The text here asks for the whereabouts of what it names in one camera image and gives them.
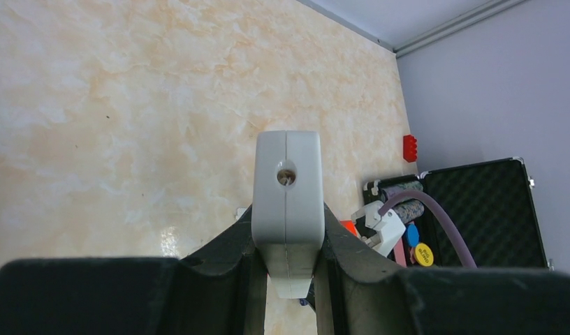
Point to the pink card box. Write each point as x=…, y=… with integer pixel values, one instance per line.
x=399, y=253

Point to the white remote control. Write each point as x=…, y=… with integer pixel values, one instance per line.
x=287, y=212

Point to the white battery cover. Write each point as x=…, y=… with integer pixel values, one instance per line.
x=240, y=212

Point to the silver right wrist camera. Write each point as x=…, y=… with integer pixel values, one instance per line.
x=381, y=232

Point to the orange rectangular block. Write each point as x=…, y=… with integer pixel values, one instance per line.
x=350, y=226

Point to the red toy brick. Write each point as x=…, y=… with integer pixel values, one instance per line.
x=410, y=148

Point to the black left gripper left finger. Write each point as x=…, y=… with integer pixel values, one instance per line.
x=219, y=289

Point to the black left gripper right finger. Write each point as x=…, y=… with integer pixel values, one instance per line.
x=358, y=291

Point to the black poker chip case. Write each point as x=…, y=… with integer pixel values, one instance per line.
x=490, y=204

